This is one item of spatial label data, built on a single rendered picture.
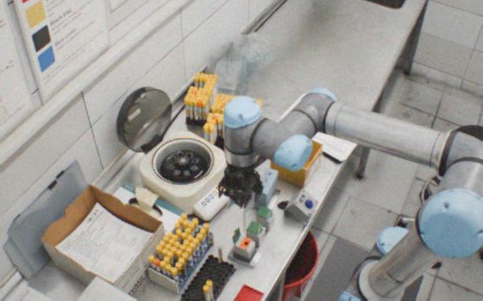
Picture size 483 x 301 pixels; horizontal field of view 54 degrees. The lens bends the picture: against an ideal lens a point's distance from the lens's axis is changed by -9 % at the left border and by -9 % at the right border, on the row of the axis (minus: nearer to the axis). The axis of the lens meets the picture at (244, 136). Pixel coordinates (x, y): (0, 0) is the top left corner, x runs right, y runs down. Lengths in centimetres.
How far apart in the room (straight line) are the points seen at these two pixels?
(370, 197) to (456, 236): 202
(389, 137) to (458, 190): 22
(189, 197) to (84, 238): 35
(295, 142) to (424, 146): 26
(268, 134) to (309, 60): 124
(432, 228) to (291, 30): 169
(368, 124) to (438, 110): 253
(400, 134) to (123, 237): 89
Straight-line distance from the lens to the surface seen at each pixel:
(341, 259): 148
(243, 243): 148
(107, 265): 150
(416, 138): 101
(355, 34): 247
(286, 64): 220
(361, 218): 278
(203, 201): 161
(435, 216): 87
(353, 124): 105
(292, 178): 170
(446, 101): 366
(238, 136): 106
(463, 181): 89
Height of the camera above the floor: 220
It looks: 45 degrees down
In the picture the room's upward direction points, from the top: 1 degrees clockwise
